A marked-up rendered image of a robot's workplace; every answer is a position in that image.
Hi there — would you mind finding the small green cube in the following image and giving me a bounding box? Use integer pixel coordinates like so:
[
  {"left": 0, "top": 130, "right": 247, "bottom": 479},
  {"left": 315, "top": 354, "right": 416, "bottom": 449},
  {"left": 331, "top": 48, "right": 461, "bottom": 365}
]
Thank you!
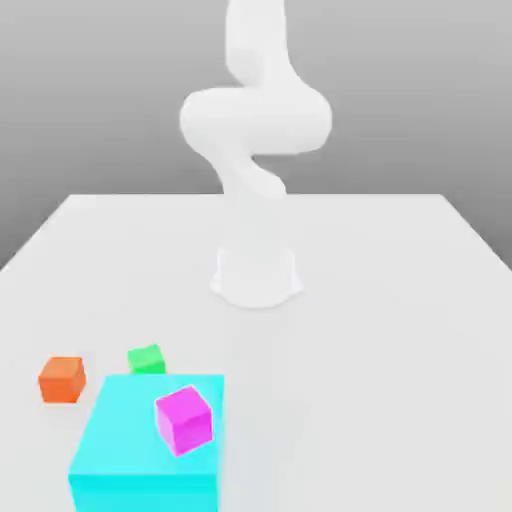
[{"left": 126, "top": 343, "right": 167, "bottom": 375}]

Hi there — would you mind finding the small magenta cube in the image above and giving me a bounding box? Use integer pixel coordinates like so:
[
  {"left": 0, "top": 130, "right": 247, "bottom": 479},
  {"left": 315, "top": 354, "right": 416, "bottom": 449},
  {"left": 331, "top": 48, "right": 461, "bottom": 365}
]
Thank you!
[{"left": 154, "top": 384, "right": 214, "bottom": 458}]

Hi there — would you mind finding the small orange cube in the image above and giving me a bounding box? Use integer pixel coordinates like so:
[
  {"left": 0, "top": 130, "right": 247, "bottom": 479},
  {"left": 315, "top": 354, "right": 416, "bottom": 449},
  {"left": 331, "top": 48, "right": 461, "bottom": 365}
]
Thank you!
[{"left": 37, "top": 356, "right": 88, "bottom": 405}]

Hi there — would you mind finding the large cyan box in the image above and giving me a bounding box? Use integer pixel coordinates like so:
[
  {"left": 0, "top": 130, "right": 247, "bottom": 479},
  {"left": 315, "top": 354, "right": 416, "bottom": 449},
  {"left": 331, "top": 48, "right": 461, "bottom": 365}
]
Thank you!
[{"left": 67, "top": 373, "right": 225, "bottom": 512}]

